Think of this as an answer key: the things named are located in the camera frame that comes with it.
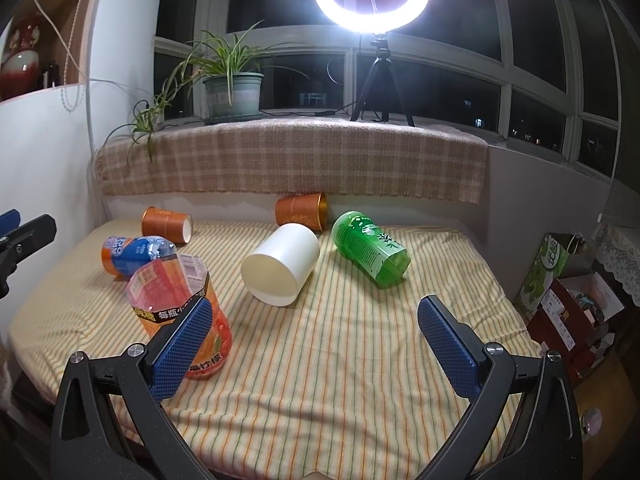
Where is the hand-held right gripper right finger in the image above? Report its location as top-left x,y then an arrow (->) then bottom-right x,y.
415,295 -> 585,480

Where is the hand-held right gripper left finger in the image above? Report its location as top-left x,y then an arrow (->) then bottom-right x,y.
50,296 -> 216,480

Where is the orange paper cup white inside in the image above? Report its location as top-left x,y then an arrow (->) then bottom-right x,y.
141,206 -> 193,246

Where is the orange paper cup gold inside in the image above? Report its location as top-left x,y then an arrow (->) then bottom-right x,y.
275,191 -> 329,232

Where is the orange-red plastic bottle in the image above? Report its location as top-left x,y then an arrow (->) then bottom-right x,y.
126,253 -> 233,381

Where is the blue orange plastic bottle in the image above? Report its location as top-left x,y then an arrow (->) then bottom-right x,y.
101,235 -> 177,278

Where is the green carton box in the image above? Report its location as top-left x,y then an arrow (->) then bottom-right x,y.
515,232 -> 572,318

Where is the green plastic bottle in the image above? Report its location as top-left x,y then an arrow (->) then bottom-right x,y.
331,211 -> 412,289

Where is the red cardboard box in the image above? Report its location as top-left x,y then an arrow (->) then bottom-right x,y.
527,272 -> 626,377

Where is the striped bed sheet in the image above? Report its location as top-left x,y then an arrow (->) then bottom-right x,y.
7,217 -> 546,467

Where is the red ceramic vase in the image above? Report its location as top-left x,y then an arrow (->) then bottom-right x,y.
0,15 -> 44,102

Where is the white lace cloth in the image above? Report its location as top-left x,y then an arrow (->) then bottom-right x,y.
595,222 -> 640,307

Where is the plaid blanket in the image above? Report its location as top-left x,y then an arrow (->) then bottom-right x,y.
95,117 -> 490,204

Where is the dark plant saucer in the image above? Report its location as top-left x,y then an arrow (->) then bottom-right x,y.
203,112 -> 267,126

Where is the potted spider plant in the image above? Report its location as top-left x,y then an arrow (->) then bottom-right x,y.
87,20 -> 311,162

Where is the black tripod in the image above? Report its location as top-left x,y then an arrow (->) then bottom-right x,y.
349,34 -> 416,127

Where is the white beaded cord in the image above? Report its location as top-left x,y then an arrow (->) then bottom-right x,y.
30,0 -> 101,112

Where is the white window frame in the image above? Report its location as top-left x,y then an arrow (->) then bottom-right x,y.
152,0 -> 640,182

